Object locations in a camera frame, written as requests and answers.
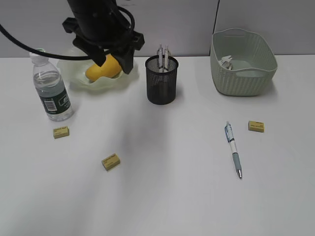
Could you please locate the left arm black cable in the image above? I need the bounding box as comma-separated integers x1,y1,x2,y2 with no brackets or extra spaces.
0,4,136,61

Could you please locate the pale green woven basket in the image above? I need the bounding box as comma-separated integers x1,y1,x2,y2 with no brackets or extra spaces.
210,28,278,96

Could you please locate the black mesh pen holder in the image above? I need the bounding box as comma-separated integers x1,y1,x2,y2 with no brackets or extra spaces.
145,55,179,105

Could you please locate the white waste paper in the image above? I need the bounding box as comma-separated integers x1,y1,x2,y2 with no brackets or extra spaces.
219,55,232,70

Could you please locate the yellow eraser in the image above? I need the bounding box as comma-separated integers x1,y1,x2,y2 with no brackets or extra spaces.
101,153,121,171
248,120,265,133
53,126,69,139

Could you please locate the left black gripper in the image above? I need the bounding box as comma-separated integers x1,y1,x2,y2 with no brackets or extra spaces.
63,0,144,74

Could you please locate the yellow mango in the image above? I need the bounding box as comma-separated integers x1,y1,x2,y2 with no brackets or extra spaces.
85,54,122,82

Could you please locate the blue grey pen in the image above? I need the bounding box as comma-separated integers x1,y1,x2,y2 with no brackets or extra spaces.
224,121,243,179

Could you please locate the pale green wavy plate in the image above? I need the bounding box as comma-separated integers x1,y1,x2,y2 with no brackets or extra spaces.
57,60,139,94

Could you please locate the clear water bottle green label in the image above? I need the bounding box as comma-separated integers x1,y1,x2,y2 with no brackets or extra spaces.
29,52,73,121

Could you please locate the beige grip pen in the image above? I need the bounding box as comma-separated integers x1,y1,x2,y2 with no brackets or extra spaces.
163,45,170,72

